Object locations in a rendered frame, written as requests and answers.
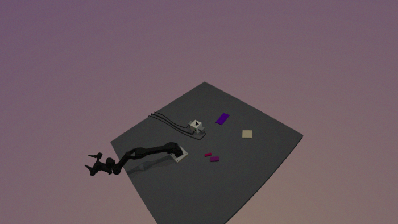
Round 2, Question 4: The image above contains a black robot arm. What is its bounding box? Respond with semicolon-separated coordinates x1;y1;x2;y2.
93;142;183;175

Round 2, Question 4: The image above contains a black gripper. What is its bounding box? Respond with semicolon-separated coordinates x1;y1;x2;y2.
84;152;105;176

